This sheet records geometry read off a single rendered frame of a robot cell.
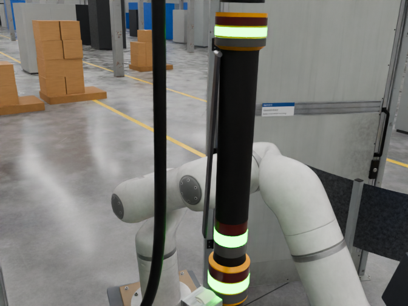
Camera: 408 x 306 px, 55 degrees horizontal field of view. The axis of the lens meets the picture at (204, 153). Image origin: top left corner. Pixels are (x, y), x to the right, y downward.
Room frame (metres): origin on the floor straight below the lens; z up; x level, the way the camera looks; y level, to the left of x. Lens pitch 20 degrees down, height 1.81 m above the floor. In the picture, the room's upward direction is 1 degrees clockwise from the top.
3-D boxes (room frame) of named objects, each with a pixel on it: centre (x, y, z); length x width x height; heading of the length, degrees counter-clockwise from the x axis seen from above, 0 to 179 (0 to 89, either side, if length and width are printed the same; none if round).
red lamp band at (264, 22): (0.34, -0.03, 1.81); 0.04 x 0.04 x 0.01
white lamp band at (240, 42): (0.34, -0.03, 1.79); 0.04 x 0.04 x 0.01
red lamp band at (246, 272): (0.34, -0.03, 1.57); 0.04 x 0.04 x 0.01
